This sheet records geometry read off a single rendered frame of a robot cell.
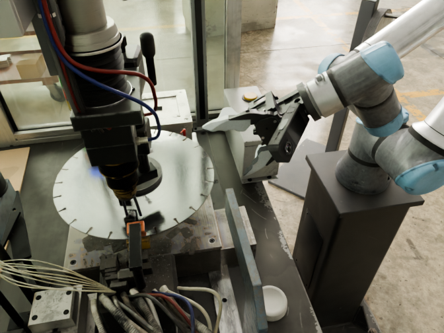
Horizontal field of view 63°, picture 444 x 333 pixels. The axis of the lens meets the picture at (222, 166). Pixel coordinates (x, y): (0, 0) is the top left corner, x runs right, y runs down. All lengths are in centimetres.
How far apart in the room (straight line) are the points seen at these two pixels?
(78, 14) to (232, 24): 75
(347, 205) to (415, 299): 91
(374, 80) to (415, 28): 23
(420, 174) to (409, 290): 106
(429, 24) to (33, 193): 104
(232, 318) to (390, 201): 55
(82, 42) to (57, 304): 46
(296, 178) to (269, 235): 126
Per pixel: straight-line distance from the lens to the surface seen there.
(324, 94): 66
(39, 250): 99
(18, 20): 37
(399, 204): 109
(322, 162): 115
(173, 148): 84
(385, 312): 178
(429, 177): 91
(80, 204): 76
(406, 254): 200
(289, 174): 217
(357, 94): 68
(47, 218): 105
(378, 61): 67
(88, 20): 42
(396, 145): 93
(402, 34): 87
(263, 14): 412
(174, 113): 106
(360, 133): 100
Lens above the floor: 147
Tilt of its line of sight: 42 degrees down
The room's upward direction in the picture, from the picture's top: straight up
